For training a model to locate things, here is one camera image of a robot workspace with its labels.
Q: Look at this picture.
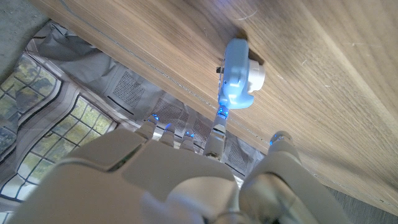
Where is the printed window backdrop cloth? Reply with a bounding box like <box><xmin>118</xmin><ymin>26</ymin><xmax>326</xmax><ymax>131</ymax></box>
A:
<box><xmin>0</xmin><ymin>20</ymin><xmax>271</xmax><ymax>218</ymax></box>

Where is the light blue toy camera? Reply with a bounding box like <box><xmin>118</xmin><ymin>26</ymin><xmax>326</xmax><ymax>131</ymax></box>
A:
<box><xmin>216</xmin><ymin>37</ymin><xmax>267</xmax><ymax>110</ymax></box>

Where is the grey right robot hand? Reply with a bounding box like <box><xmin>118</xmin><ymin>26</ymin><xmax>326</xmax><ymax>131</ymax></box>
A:
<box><xmin>9</xmin><ymin>105</ymin><xmax>349</xmax><ymax>224</ymax></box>

